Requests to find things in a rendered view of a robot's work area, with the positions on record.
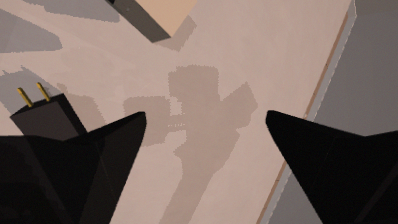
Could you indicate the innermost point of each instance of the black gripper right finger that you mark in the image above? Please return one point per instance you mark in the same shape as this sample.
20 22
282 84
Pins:
343 174

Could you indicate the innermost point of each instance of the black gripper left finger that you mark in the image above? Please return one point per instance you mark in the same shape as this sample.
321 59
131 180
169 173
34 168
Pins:
82 177

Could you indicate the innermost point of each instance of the black two-prong plug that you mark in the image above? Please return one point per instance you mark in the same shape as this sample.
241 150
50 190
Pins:
52 117

